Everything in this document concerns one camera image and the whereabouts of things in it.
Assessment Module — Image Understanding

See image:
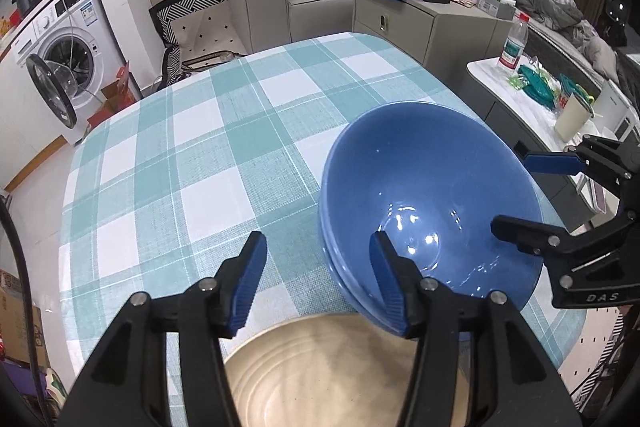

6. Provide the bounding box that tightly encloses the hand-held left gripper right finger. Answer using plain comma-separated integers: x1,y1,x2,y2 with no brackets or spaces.
369,231,583,427

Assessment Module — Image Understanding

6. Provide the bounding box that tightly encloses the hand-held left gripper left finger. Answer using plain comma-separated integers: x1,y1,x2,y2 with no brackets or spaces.
59,231,268,427

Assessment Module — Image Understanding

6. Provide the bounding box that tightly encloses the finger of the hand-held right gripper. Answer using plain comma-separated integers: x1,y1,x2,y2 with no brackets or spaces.
525,134,640,188
491,207,640,268

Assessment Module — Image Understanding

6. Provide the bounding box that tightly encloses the cream plate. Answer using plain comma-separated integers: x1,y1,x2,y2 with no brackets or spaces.
222,313,473,427

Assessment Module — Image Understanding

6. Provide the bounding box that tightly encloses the cream cup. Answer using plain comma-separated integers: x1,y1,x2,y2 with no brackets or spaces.
554,93,595,142

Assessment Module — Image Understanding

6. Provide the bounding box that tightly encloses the white dotted floor mat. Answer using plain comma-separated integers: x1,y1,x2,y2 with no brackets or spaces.
562,302,631,413

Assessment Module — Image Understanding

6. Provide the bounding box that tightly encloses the teal lid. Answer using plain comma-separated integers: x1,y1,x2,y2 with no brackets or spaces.
557,73,593,108
517,63,558,105

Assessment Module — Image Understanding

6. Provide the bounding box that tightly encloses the white kettle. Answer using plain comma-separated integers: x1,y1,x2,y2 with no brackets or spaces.
592,79,638,140

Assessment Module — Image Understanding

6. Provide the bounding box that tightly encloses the small white table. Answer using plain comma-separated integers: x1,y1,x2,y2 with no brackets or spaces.
465,54,640,233

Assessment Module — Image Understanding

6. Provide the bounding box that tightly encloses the plastic water bottle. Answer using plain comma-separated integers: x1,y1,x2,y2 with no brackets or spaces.
496,12,530,72

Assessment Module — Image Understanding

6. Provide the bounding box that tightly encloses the bed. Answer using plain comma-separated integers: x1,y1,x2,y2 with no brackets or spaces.
410,0,640,118

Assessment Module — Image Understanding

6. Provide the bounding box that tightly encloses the grey pillow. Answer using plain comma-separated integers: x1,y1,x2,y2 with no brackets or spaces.
582,19,636,82

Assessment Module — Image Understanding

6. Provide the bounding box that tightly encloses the black device with lights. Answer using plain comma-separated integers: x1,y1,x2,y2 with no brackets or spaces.
602,0,630,48

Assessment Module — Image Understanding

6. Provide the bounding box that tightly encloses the tissue box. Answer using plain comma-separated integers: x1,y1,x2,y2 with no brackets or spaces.
475,0,518,20

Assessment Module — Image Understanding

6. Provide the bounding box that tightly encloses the beige cabinet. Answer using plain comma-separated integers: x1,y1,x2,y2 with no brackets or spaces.
352,0,518,80

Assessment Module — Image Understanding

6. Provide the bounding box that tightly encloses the brown cardboard box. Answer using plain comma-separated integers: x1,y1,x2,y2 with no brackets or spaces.
0,269,48,368

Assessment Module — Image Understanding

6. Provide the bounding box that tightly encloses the red cardboard box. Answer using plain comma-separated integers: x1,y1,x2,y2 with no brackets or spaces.
86,61,143,130

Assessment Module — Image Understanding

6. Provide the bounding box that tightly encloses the clear black-trimmed bag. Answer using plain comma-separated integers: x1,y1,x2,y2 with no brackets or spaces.
179,51,247,74

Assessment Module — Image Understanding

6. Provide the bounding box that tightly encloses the purple bag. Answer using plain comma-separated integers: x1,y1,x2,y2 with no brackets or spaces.
0,357,51,408

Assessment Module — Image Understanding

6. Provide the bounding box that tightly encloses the white kitchen base cabinet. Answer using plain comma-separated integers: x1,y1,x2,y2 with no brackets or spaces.
0,42,66,188

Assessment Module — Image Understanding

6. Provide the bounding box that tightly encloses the white washing machine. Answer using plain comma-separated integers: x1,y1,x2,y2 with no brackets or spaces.
7,0,123,145

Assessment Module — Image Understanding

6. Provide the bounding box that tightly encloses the black cable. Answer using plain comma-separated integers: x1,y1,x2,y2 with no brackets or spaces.
0,197,56,427

